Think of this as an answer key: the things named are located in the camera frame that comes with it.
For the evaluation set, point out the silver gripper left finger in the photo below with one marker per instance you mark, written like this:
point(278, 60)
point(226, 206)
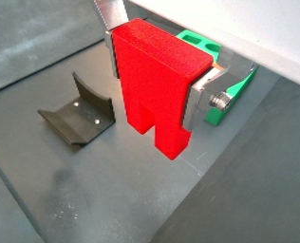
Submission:
point(113, 16)

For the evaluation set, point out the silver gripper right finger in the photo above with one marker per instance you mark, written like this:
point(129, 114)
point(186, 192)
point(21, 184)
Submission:
point(208, 90)

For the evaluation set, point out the red double-square block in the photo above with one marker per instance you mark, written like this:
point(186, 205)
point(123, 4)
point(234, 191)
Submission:
point(159, 65)

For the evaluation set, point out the green shape board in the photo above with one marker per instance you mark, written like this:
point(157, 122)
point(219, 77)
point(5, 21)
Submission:
point(212, 47)

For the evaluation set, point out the black curved bracket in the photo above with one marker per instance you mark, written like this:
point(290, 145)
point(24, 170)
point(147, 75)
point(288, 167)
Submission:
point(85, 118)

